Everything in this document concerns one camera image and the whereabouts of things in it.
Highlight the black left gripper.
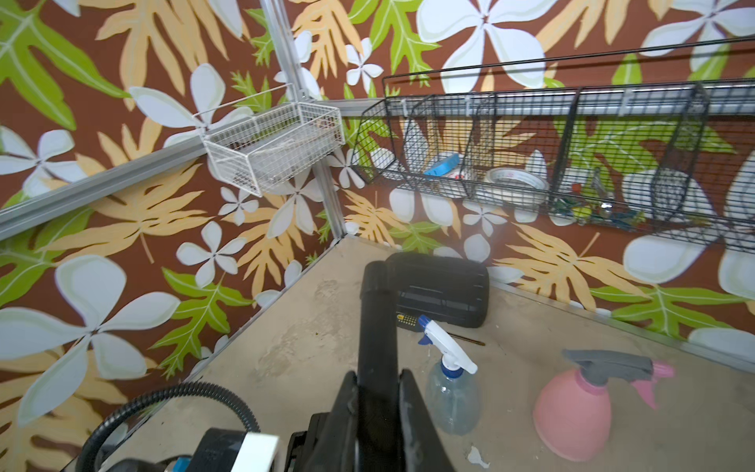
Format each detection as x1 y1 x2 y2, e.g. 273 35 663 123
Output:
284 413 328 472

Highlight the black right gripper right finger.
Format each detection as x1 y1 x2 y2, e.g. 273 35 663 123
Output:
398 369 454 472

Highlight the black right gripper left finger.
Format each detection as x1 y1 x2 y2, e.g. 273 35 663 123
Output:
295 371 359 471

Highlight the black spray nozzle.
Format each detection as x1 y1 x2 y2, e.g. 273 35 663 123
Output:
356 262 400 471

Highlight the clear blue spray bottle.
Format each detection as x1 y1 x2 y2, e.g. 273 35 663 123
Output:
425 361 482 436

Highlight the blue white spray nozzle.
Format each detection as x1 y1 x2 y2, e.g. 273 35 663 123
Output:
419 316 478 379

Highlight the opaque pink spray bottle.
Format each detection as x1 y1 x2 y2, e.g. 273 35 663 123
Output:
533 369 613 462

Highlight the pink grey spray nozzle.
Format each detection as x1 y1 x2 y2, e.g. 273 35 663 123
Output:
562 349 676 409

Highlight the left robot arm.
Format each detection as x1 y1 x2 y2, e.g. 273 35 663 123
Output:
102 377 337 471

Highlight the black yellow screwdriver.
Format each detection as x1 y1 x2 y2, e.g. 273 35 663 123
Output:
396 312 486 346

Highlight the black plastic tool case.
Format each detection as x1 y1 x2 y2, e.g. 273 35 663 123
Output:
385 253 491 328

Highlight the white tape roll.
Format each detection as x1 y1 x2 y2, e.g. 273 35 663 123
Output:
475 167 549 208

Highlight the blue tape roll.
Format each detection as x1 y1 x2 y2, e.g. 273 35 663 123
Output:
424 151 461 177

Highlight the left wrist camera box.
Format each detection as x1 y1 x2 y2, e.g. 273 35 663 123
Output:
166 428 279 472

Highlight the white wire wall basket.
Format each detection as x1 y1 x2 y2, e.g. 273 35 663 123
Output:
193 84 345 197

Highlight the black wire wall basket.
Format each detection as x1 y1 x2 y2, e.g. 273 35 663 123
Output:
348 37 754 254

